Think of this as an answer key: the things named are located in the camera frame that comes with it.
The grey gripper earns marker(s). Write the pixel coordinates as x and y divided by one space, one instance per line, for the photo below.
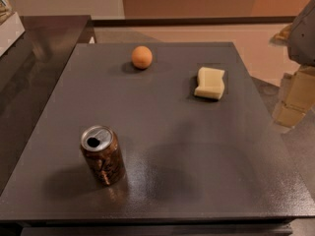
303 38

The pale yellow sponge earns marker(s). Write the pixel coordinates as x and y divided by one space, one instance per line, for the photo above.
210 83

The orange soda can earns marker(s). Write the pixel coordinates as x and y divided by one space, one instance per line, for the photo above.
101 150

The orange fruit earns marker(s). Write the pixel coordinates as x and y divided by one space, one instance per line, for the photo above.
142 57

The dark side counter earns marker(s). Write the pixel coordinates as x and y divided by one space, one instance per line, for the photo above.
29 71

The white box on counter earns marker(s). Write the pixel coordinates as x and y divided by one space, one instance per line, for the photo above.
11 27

